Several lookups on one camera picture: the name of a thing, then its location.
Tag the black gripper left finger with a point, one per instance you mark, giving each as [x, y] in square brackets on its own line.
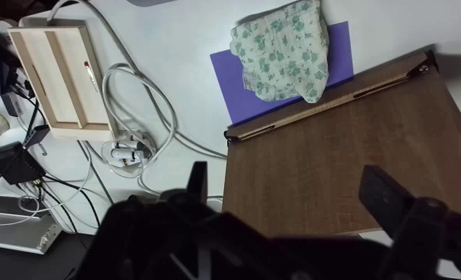
[198, 181]

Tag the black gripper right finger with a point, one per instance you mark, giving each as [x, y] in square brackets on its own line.
[383, 197]

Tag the white green floral cloth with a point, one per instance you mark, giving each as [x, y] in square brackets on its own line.
[282, 52]

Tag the purple desk mat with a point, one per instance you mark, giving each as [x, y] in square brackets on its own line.
[230, 89]

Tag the brown wooden book stand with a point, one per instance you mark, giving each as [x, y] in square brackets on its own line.
[317, 172]

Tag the white power plug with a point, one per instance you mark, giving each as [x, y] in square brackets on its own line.
[126, 153]

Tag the white pen red tip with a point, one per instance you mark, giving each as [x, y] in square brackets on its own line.
[90, 72]

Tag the black power adapter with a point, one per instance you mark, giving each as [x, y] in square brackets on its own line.
[14, 164]

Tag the silver flat device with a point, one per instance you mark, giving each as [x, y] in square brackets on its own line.
[12, 231]

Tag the light wooden tray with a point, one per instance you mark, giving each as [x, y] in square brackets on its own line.
[37, 72]

